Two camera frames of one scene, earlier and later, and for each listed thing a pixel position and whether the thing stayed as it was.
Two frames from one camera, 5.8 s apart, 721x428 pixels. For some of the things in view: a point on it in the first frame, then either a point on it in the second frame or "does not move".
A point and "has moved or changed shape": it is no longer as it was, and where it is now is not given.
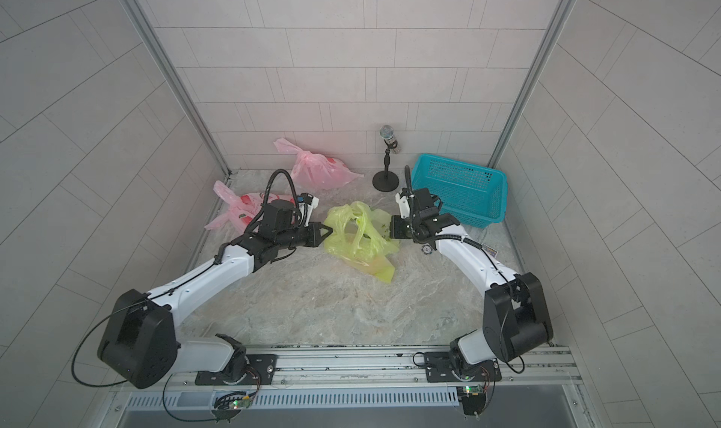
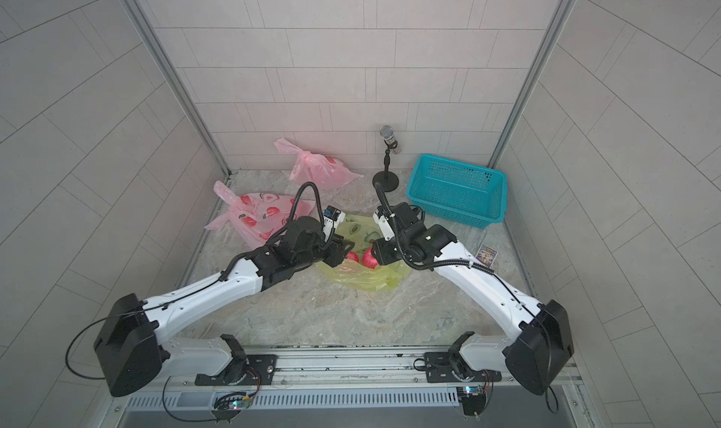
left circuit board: (228, 405) does not move
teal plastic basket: (475, 194) does not move
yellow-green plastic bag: (360, 236) has moved or changed shape
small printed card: (492, 252) does not move
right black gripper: (397, 231) → (383, 253)
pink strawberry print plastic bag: (243, 207) does not move
